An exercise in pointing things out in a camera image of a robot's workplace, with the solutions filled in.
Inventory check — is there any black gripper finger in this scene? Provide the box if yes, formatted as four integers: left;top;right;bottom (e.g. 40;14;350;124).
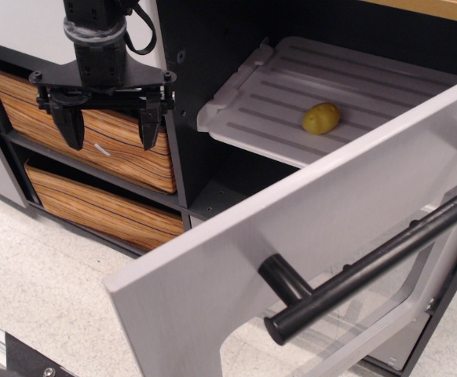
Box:
51;102;85;150
139;107;162;150

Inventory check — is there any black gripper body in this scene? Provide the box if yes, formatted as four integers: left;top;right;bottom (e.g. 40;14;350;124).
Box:
29;43;176;114

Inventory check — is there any grey toy oven door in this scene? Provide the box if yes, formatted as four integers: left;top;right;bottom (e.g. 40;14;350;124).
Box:
104;85;457;376

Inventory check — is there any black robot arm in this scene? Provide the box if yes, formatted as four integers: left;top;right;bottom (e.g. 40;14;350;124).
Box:
29;1;176;150

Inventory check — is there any grey oven rack tray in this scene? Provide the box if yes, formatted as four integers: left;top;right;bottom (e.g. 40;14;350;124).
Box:
196;35;457;169

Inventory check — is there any grey lower oven drawer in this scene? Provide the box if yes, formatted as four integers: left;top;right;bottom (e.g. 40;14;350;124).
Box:
363;309;435;376

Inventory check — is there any upper wood-grain storage bin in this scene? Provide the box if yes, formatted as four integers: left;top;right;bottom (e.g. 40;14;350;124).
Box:
0;62;177;194

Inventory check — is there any wood-grain storage bin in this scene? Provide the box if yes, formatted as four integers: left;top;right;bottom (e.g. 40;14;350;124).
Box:
24;157;185;251
0;62;177;194

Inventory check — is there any lower wood-grain storage bin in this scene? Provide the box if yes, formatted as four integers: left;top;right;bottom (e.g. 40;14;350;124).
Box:
24;157;185;251

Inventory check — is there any yellow-green toy potato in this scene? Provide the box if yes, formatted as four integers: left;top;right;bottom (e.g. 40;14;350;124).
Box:
302;102;340;135

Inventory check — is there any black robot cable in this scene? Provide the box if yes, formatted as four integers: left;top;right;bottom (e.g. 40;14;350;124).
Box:
115;0;157;56

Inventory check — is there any black oven door handle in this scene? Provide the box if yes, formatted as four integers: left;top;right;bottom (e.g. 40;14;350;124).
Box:
258;195;457;346

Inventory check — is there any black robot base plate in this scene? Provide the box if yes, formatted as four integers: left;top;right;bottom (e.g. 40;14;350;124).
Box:
0;332;74;376

